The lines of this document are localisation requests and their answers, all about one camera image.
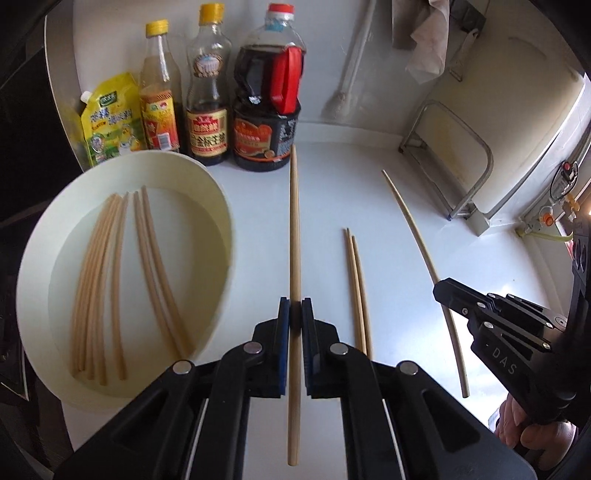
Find metal rack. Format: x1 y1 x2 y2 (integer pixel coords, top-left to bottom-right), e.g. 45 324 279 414
398 99 494 220

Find person's right hand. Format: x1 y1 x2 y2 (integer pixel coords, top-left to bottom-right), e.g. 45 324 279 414
496 394 578 450

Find bunch of wooden chopsticks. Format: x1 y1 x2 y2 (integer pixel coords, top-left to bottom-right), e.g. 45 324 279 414
69 185 195 387

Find glass soy sauce bottle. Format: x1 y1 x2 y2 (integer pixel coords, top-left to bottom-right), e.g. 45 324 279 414
185 2 233 167

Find gas valve with orange knob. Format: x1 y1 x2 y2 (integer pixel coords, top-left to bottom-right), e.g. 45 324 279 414
517 159 583 241

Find long wooden chopstick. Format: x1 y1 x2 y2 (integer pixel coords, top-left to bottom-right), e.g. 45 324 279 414
286 144 303 467

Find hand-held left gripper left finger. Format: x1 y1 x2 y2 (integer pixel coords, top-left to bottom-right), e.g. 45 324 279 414
54 298 291 480

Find yellow cap vinegar bottle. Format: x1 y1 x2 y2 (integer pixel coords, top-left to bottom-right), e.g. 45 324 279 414
139 19 182 153

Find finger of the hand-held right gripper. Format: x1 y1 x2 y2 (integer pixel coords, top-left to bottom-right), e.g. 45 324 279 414
433 278 568 354
468 322 578 424

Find large dark soy sauce jug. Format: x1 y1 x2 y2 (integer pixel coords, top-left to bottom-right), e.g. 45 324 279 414
232 2 308 174

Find hanging beige cloth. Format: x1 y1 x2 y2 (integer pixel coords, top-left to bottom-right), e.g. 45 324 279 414
392 0 451 84

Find yellow seasoning pouch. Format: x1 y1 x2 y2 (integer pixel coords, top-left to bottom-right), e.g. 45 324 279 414
76 71 148 168

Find thin wooden chopstick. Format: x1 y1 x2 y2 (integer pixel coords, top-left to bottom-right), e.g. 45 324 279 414
381 169 471 398

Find white cutting board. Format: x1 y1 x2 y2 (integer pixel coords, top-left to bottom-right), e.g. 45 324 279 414
427 65 591 217

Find white plastic bowl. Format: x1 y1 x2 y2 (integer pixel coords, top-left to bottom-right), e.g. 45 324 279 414
16 150 236 411

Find bundle of wooden chopsticks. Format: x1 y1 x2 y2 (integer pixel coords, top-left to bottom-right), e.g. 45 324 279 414
342 227 368 356

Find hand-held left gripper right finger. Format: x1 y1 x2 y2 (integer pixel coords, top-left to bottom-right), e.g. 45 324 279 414
301 298 539 480

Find yellow hose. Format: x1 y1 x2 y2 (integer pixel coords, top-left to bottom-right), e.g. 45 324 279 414
522 228 575 243

